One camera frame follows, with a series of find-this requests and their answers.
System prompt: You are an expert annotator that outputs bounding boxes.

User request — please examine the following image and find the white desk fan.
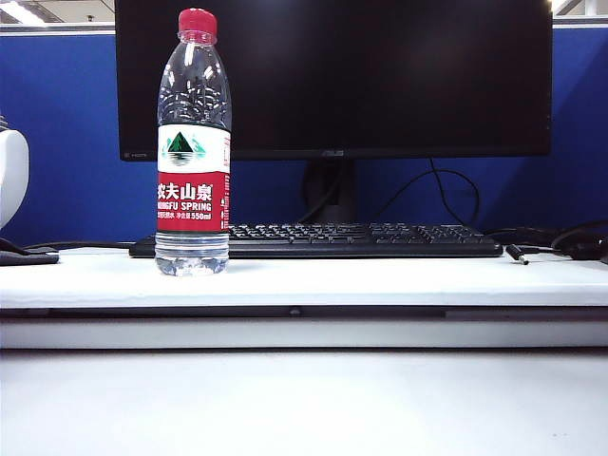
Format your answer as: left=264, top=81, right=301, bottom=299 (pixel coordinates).
left=0, top=113, right=30, bottom=232

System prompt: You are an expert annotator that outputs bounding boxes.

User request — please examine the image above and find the thin black fan cable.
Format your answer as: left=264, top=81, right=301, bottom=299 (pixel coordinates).
left=23, top=240, right=137, bottom=251

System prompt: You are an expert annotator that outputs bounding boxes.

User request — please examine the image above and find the thin black monitor cable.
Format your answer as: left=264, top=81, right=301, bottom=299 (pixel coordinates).
left=379, top=158, right=481, bottom=227

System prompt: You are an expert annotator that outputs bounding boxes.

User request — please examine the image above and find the red plastic bottle cap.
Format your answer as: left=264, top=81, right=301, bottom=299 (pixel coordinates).
left=178, top=8, right=219, bottom=34

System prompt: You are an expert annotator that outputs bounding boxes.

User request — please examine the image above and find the black cable with barrel plug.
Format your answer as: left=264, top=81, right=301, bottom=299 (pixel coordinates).
left=505, top=242, right=557, bottom=266

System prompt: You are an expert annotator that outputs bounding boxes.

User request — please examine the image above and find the black computer monitor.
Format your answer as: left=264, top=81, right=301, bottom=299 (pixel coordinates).
left=114, top=0, right=555, bottom=162

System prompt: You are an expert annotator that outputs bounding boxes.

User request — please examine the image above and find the black cable bundle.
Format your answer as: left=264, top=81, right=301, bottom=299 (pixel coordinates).
left=484, top=218, right=608, bottom=265

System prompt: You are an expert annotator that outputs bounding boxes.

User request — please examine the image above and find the blue office partition panel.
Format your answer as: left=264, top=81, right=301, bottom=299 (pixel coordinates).
left=0, top=26, right=608, bottom=246

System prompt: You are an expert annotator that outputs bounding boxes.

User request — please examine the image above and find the black computer keyboard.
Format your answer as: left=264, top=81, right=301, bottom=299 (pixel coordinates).
left=128, top=221, right=504, bottom=259

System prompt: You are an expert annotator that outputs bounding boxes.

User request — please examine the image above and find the dark grey cloth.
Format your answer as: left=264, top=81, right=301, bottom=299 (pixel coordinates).
left=0, top=236, right=61, bottom=266

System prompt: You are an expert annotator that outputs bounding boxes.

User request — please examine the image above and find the clear plastic water bottle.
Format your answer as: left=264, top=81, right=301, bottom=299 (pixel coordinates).
left=154, top=28, right=233, bottom=278

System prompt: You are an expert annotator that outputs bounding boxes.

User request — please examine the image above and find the black monitor stand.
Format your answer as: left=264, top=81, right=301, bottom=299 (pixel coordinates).
left=301, top=158, right=358, bottom=224

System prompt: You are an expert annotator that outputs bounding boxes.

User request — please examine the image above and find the white raised desk board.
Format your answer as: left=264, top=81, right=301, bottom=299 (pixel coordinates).
left=0, top=246, right=608, bottom=309

